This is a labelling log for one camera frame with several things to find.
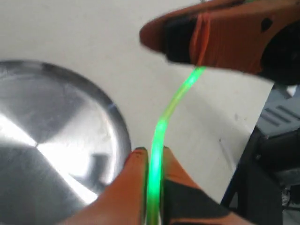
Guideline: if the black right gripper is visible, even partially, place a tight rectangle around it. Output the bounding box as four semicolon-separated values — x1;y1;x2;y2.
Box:
257;21;300;85

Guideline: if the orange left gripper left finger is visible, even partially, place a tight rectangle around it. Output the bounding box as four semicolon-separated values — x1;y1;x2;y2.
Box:
66;147;148;225

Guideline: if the grey vented equipment box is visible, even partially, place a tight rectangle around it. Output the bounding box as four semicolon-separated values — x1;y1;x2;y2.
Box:
256;84;300;137

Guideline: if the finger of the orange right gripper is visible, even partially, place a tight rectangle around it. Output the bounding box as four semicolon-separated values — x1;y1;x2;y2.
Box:
139;0;291;74

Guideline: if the black metal stand frame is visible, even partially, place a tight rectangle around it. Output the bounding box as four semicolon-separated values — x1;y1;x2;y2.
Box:
221;127;300;225

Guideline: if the round stainless steel plate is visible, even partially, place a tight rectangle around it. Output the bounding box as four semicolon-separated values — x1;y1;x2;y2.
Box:
0;60;131;225

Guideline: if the green plastic straw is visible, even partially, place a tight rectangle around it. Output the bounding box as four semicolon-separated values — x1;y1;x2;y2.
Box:
146;67;206;225

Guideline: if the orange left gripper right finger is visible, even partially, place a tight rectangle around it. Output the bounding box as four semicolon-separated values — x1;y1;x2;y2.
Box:
161;147;244;225

